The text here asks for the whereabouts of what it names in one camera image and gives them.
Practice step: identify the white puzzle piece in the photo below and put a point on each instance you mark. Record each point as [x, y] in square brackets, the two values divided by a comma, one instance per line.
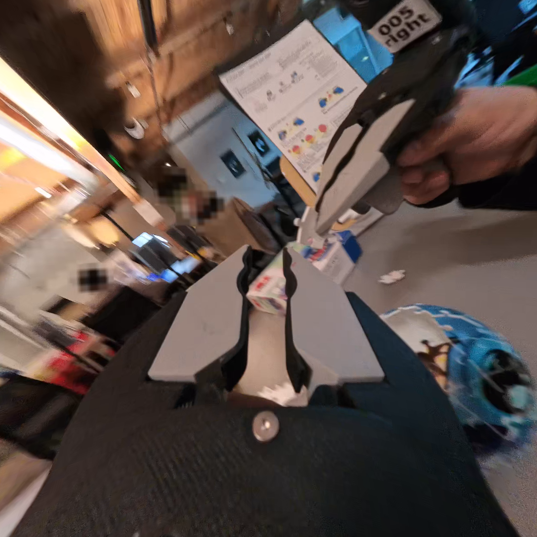
[272, 392]
[392, 277]

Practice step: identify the blue plastic bin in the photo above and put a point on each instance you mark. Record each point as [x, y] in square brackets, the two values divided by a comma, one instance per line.
[348, 50]

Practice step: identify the printed instruction sheet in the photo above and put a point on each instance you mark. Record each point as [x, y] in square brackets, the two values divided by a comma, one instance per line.
[293, 84]

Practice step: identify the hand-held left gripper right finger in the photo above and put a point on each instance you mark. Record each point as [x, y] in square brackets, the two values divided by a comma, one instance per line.
[331, 331]

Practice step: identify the blue puzzle ball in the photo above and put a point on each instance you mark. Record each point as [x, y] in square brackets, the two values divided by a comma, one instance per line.
[470, 348]

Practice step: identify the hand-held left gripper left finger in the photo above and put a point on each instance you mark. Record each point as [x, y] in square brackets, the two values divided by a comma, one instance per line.
[201, 331]

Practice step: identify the person's right hand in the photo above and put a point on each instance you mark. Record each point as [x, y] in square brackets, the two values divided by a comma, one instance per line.
[486, 134]

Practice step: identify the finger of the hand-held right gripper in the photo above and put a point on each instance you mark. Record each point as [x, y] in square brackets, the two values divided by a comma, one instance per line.
[365, 168]
[342, 153]

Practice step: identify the cartoon puzzle box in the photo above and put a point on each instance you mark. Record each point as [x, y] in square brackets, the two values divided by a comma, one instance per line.
[340, 256]

